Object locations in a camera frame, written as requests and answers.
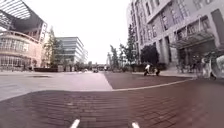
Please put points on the row of trees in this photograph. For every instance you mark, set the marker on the row of trees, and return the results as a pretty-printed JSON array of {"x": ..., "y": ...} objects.
[{"x": 125, "y": 53}]

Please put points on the dark round bush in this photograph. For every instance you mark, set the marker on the dark round bush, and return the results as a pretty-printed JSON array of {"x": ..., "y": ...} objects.
[{"x": 149, "y": 55}]

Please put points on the pale kerb line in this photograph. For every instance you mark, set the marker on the pale kerb line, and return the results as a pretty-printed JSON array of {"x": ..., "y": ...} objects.
[{"x": 146, "y": 87}]

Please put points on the red brick pavement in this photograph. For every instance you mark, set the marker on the red brick pavement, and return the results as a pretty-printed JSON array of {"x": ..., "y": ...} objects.
[{"x": 110, "y": 106}]

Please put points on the glass office building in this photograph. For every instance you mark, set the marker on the glass office building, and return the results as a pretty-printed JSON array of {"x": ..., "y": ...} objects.
[{"x": 70, "y": 49}]

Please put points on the tree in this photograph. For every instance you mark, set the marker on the tree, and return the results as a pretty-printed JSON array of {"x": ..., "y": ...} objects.
[{"x": 51, "y": 48}]

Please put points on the grey stone pavement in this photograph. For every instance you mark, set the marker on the grey stone pavement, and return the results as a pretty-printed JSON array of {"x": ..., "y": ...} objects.
[{"x": 50, "y": 83}]

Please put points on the robot's own part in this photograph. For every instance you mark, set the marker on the robot's own part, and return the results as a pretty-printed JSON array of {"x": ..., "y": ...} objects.
[
  {"x": 74, "y": 123},
  {"x": 135, "y": 125}
]

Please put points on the low dark hedge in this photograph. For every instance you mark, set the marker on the low dark hedge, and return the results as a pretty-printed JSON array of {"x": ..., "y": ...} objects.
[{"x": 45, "y": 70}]

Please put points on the large grey stone building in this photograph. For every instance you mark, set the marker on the large grey stone building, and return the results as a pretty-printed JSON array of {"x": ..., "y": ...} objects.
[{"x": 176, "y": 30}]

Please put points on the round glass-fronted building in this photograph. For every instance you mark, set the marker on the round glass-fronted building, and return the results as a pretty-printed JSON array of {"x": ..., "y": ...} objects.
[{"x": 18, "y": 46}]

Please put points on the person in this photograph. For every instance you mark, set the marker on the person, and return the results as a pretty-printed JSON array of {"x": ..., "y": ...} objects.
[{"x": 208, "y": 65}]

